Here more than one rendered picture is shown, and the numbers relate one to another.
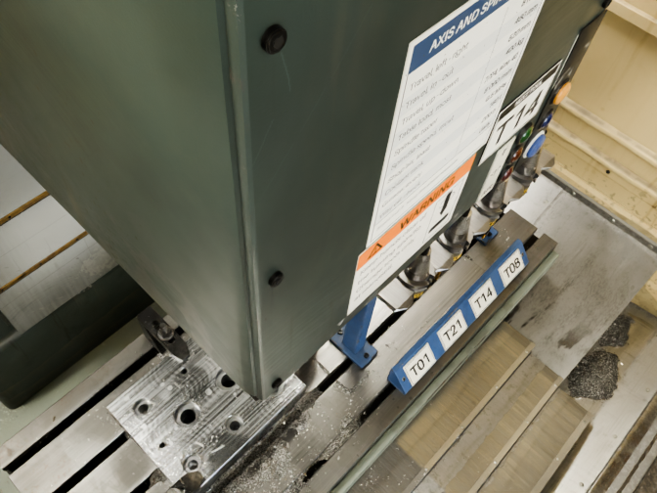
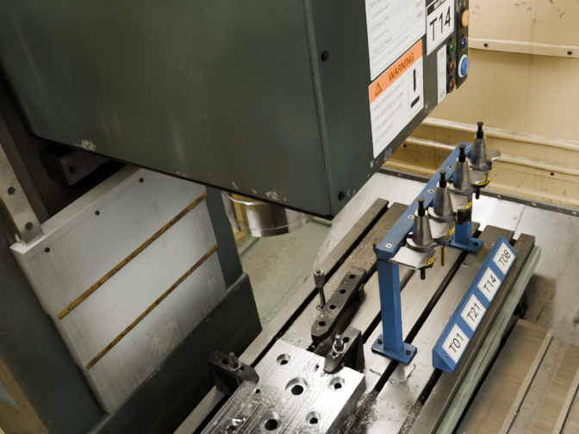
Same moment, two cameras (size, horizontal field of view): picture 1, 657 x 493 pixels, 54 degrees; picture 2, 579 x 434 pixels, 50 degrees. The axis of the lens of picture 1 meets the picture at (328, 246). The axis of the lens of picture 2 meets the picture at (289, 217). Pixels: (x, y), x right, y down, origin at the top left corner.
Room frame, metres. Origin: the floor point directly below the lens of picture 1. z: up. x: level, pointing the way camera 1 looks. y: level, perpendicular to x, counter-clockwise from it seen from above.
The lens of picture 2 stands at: (-0.45, 0.07, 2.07)
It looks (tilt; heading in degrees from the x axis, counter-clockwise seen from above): 36 degrees down; 2
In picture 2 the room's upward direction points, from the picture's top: 10 degrees counter-clockwise
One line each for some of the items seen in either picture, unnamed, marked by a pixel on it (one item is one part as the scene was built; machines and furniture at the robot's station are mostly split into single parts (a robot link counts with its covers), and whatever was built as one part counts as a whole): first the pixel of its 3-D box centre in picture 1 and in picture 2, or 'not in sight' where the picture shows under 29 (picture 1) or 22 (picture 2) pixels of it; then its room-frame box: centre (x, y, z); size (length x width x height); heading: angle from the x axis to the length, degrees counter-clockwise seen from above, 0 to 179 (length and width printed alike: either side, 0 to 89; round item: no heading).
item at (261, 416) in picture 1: (208, 400); (285, 410); (0.38, 0.19, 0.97); 0.29 x 0.23 x 0.05; 142
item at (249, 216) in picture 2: not in sight; (268, 179); (0.40, 0.13, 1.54); 0.16 x 0.16 x 0.12
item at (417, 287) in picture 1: (415, 273); (421, 243); (0.57, -0.15, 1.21); 0.06 x 0.06 x 0.03
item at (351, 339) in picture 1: (360, 315); (390, 306); (0.56, -0.08, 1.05); 0.10 x 0.05 x 0.30; 52
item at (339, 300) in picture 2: not in sight; (339, 307); (0.69, 0.04, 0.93); 0.26 x 0.05 x 0.06; 147
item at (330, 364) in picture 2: not in sight; (342, 356); (0.50, 0.05, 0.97); 0.13 x 0.03 x 0.15; 142
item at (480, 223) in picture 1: (471, 219); (452, 201); (0.70, -0.26, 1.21); 0.07 x 0.05 x 0.01; 52
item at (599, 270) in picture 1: (432, 253); (437, 284); (0.91, -0.27, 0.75); 0.89 x 0.70 x 0.26; 52
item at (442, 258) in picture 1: (434, 254); (432, 228); (0.61, -0.19, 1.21); 0.07 x 0.05 x 0.01; 52
